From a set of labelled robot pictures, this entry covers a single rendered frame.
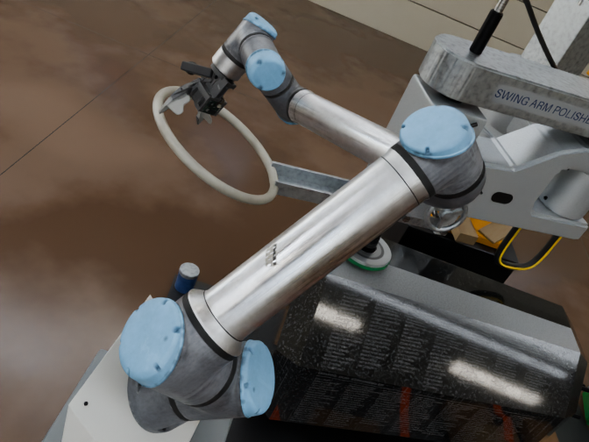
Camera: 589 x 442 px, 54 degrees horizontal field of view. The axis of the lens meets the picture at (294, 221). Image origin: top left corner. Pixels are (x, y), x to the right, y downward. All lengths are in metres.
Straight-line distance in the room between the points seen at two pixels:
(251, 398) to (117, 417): 0.28
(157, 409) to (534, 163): 1.45
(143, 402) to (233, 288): 0.36
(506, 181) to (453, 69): 0.49
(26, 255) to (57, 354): 0.60
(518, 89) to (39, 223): 2.38
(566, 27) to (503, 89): 0.92
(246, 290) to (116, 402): 0.40
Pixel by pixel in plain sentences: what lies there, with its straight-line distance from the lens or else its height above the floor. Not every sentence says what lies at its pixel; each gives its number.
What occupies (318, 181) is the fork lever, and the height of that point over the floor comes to 1.11.
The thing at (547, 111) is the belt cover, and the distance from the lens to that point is 1.98.
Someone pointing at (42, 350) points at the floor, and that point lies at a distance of 2.71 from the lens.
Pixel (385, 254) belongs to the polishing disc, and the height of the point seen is 0.91.
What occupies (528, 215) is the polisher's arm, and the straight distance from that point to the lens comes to 2.25.
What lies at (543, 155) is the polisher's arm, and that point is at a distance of 2.12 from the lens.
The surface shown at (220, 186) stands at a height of 1.22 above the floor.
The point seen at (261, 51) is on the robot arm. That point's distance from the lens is 1.42.
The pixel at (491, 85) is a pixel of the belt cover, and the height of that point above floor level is 1.67.
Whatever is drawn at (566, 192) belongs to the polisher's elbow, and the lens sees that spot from 2.31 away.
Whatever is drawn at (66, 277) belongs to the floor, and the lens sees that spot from 2.99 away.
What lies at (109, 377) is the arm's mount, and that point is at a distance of 1.25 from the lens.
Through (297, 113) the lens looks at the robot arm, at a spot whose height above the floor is 1.55.
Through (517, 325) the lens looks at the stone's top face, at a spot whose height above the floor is 0.85.
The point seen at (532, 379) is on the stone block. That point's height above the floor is 0.74.
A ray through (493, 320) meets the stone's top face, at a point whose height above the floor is 0.85.
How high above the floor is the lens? 2.17
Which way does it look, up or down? 35 degrees down
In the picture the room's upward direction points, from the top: 24 degrees clockwise
